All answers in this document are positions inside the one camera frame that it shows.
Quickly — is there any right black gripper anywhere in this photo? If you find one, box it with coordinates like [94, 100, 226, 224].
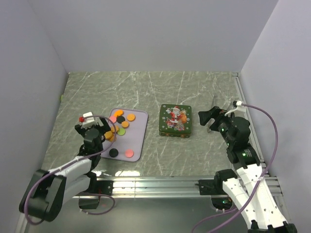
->
[198, 105, 238, 145]

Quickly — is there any black sandwich cookie bottom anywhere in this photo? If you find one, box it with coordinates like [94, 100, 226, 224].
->
[109, 148, 119, 158]

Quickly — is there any black sandwich cookie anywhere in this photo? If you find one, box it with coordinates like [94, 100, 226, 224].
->
[117, 116, 125, 124]
[109, 148, 119, 158]

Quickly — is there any gold tin lid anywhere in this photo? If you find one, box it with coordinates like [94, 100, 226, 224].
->
[159, 104, 192, 131]

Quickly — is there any round tan biscuit top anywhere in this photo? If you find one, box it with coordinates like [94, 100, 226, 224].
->
[126, 114, 136, 121]

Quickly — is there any round tan biscuit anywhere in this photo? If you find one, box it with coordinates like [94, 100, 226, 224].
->
[126, 114, 136, 121]
[104, 131, 113, 140]

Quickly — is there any green cookie tin box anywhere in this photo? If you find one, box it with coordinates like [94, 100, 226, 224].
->
[159, 128, 192, 138]

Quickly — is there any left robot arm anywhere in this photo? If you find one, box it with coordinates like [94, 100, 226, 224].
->
[19, 115, 115, 225]

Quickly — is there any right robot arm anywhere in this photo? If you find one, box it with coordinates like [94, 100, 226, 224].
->
[198, 101, 297, 233]

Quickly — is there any round tan biscuit left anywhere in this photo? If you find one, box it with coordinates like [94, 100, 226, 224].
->
[104, 131, 113, 140]

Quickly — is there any orange swirl cookie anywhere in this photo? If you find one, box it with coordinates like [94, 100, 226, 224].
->
[108, 135, 117, 142]

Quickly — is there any pink sandwich cookie top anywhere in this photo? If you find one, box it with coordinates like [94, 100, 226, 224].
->
[109, 116, 117, 123]

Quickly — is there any pink sandwich cookie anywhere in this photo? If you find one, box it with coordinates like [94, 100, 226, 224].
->
[109, 116, 117, 123]
[125, 149, 134, 158]

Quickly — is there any green macaron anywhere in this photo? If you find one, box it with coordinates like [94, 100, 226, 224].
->
[117, 128, 126, 136]

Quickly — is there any black sandwich cookie top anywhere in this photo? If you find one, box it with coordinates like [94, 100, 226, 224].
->
[117, 116, 125, 124]

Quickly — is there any orange fish cookie top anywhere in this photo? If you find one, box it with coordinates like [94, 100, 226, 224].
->
[114, 109, 124, 117]

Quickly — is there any orange round cookie middle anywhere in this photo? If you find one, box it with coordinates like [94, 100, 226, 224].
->
[121, 121, 129, 128]

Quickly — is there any pink sandwich cookie bottom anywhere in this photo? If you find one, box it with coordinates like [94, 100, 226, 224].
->
[125, 149, 134, 158]

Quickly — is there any purple plastic tray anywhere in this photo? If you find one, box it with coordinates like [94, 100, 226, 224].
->
[101, 108, 148, 162]

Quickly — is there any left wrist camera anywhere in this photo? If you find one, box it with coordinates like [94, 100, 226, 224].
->
[79, 112, 97, 129]

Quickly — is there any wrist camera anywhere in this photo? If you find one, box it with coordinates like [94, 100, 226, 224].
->
[225, 100, 246, 116]
[79, 112, 97, 129]

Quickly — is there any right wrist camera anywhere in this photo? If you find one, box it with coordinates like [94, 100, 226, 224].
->
[225, 100, 246, 116]

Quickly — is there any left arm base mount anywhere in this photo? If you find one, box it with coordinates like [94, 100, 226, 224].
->
[78, 181, 116, 211]

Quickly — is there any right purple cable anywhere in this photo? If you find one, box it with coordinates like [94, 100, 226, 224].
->
[191, 103, 279, 233]

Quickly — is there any aluminium rail frame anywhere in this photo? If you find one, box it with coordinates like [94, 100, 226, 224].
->
[14, 72, 294, 233]

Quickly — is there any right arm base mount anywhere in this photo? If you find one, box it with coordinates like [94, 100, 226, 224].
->
[197, 180, 233, 211]

